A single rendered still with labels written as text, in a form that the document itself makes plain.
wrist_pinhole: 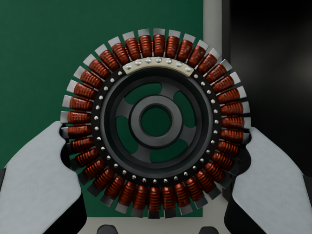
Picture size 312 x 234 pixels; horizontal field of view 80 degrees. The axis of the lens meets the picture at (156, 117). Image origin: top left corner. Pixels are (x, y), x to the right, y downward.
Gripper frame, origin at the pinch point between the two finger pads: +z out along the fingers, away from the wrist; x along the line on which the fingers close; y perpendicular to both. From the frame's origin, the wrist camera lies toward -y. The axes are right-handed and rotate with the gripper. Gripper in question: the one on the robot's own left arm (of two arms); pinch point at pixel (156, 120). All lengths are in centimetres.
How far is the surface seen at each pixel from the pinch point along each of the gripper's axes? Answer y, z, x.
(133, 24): -5.7, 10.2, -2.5
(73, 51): -3.0, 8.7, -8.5
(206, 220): 11.7, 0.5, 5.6
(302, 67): -2.8, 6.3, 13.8
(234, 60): -3.1, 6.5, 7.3
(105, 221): 11.9, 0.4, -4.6
